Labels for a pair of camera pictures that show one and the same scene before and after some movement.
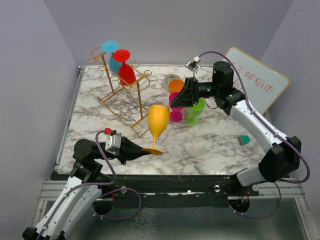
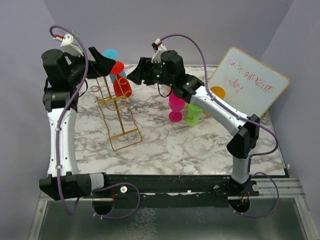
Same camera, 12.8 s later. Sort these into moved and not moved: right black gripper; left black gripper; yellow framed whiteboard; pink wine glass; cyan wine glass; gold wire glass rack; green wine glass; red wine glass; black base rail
Moved: gold wire glass rack; cyan wine glass; left black gripper; red wine glass; right black gripper
Not moved: yellow framed whiteboard; pink wine glass; black base rail; green wine glass
